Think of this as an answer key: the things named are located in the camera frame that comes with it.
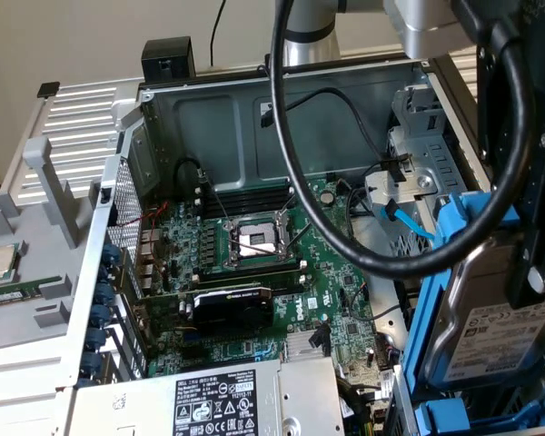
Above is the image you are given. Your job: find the thick black gripper cable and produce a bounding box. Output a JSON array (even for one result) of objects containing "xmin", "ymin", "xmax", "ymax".
[{"xmin": 271, "ymin": 0, "xmax": 536, "ymax": 279}]

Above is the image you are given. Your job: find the thin black wire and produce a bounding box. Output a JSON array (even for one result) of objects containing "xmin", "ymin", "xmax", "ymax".
[{"xmin": 344, "ymin": 179, "xmax": 369, "ymax": 249}]

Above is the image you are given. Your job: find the black graphics card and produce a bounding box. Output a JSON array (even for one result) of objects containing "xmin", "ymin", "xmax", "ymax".
[{"xmin": 134, "ymin": 282, "xmax": 274, "ymax": 340}]

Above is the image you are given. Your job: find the empty blue disk carrier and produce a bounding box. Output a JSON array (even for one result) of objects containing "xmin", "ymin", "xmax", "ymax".
[{"xmin": 412, "ymin": 399, "xmax": 545, "ymax": 436}]

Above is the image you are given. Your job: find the green Dell motherboard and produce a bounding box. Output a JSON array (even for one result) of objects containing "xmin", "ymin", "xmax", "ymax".
[{"xmin": 135, "ymin": 175, "xmax": 394, "ymax": 412}]

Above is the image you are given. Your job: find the braided black yellow cable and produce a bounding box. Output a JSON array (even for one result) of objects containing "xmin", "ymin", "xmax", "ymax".
[{"xmin": 335, "ymin": 376, "xmax": 378, "ymax": 436}]

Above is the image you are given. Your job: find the light blue data wire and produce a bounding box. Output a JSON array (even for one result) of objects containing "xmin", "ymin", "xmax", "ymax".
[{"xmin": 379, "ymin": 198, "xmax": 437, "ymax": 242}]

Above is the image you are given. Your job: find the black plastic cable guide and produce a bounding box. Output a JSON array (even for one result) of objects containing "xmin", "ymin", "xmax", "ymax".
[{"xmin": 392, "ymin": 272, "xmax": 414, "ymax": 332}]

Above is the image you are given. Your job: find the installed green RAM stick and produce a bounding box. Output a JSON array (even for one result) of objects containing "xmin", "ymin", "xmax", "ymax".
[{"xmin": 194, "ymin": 265, "xmax": 308, "ymax": 292}]

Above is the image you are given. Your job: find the grey disk bay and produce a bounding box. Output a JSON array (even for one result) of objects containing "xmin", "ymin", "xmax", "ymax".
[{"xmin": 390, "ymin": 362, "xmax": 545, "ymax": 436}]

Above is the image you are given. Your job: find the grey parts rack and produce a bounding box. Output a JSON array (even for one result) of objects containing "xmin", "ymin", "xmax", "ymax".
[{"xmin": 0, "ymin": 135, "xmax": 99, "ymax": 355}]

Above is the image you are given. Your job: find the black sleeved wire with plug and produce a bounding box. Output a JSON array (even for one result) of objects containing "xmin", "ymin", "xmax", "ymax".
[{"xmin": 309, "ymin": 322, "xmax": 346, "ymax": 378}]

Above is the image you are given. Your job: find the silver power supply unit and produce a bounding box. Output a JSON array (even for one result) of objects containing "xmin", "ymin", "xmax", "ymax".
[{"xmin": 70, "ymin": 356, "xmax": 346, "ymax": 436}]

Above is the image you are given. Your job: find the thin black hanging cable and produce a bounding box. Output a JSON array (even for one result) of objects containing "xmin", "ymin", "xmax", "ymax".
[{"xmin": 210, "ymin": 0, "xmax": 228, "ymax": 69}]

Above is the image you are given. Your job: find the grey plastic drive bracket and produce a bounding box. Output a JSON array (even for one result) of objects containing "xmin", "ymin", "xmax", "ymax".
[{"xmin": 363, "ymin": 170, "xmax": 438, "ymax": 206}]

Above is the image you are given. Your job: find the black box on table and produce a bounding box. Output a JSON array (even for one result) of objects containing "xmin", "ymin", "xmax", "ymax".
[{"xmin": 140, "ymin": 37, "xmax": 197, "ymax": 85}]

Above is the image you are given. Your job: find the blue expansion slot latch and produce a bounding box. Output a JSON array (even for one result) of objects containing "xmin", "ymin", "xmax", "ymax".
[{"xmin": 86, "ymin": 243, "xmax": 122, "ymax": 381}]

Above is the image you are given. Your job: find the CPU socket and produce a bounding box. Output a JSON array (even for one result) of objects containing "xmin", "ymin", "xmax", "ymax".
[{"xmin": 221, "ymin": 211, "xmax": 301, "ymax": 270}]

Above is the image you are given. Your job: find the white barcode tag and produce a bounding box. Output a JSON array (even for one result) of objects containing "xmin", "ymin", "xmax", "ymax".
[{"xmin": 377, "ymin": 368, "xmax": 395, "ymax": 401}]

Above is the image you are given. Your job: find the silver finned heatsink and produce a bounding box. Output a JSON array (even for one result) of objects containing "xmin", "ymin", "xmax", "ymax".
[{"xmin": 284, "ymin": 331, "xmax": 333, "ymax": 361}]

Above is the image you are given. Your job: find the hard disk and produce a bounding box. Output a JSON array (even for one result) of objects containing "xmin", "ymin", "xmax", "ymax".
[{"xmin": 400, "ymin": 189, "xmax": 545, "ymax": 395}]

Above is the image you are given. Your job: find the long black wire small plug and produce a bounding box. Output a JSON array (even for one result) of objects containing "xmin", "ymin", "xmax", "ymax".
[{"xmin": 258, "ymin": 87, "xmax": 412, "ymax": 165}]

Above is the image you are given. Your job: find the open grey PC case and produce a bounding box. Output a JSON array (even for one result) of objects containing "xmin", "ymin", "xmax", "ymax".
[{"xmin": 56, "ymin": 47, "xmax": 545, "ymax": 436}]

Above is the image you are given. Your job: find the metal locking lever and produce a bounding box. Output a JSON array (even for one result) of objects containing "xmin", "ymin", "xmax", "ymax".
[
  {"xmin": 198, "ymin": 168, "xmax": 232, "ymax": 226},
  {"xmin": 229, "ymin": 239, "xmax": 282, "ymax": 257}
]

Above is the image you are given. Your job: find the loose green RAM stick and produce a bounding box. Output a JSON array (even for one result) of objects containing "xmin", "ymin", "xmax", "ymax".
[{"xmin": 0, "ymin": 275, "xmax": 64, "ymax": 306}]

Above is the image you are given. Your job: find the empty black RAM slot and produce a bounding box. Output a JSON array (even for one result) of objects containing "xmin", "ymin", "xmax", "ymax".
[
  {"xmin": 193, "ymin": 195, "xmax": 297, "ymax": 219},
  {"xmin": 194, "ymin": 184, "xmax": 294, "ymax": 204}
]

